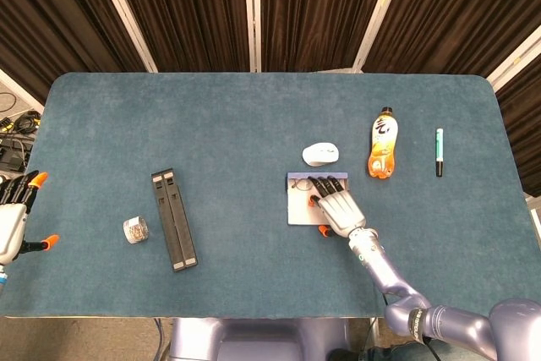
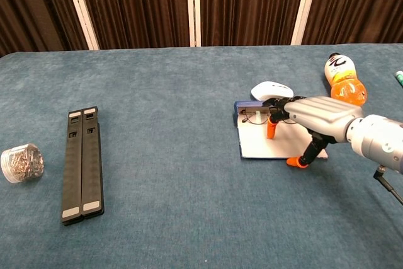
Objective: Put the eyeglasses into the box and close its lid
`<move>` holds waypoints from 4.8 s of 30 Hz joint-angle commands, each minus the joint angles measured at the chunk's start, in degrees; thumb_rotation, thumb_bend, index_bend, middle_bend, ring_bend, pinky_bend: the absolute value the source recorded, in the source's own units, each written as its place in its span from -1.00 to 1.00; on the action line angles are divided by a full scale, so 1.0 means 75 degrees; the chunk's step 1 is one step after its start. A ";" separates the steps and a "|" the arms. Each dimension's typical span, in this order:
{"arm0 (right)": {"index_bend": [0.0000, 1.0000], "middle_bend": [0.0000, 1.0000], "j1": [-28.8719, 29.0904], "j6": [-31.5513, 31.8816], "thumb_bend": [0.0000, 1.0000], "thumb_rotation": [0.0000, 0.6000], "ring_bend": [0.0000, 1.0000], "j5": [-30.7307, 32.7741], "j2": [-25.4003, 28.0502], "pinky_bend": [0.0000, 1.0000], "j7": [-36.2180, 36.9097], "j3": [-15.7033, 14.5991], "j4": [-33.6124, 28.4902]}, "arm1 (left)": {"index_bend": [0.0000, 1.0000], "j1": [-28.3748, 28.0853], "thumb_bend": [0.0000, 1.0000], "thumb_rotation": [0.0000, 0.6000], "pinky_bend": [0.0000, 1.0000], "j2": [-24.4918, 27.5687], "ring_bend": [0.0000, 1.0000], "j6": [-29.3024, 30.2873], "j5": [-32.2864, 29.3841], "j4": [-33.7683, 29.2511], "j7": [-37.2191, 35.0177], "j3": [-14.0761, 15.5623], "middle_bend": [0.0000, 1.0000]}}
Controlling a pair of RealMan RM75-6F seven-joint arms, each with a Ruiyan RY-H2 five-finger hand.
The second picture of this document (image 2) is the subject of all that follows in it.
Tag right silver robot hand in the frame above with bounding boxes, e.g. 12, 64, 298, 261
261, 94, 365, 169

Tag thin black metal eyeglasses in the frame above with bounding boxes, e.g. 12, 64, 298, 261
241, 107, 298, 125

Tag blue cardboard glasses case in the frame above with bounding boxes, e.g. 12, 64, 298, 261
233, 100, 329, 159

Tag orange drink plastic bottle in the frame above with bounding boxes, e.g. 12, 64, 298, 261
324, 52, 368, 106

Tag white computer mouse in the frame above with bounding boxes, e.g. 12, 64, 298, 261
250, 81, 295, 102

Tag dark brown curtain panel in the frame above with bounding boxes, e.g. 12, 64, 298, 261
0, 0, 91, 59
72, 0, 191, 51
302, 0, 403, 46
200, 0, 309, 48

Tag teal felt table cover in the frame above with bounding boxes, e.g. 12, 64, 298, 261
0, 43, 403, 269

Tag black folding laptop stand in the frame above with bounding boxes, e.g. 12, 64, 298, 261
59, 106, 105, 226

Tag clear jar of metal clips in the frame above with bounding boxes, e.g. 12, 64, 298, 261
0, 142, 45, 185

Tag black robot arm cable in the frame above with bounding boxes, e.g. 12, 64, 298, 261
373, 166, 403, 205

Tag white partition frame post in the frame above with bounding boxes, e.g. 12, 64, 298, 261
290, 0, 319, 46
61, 0, 100, 51
186, 0, 202, 48

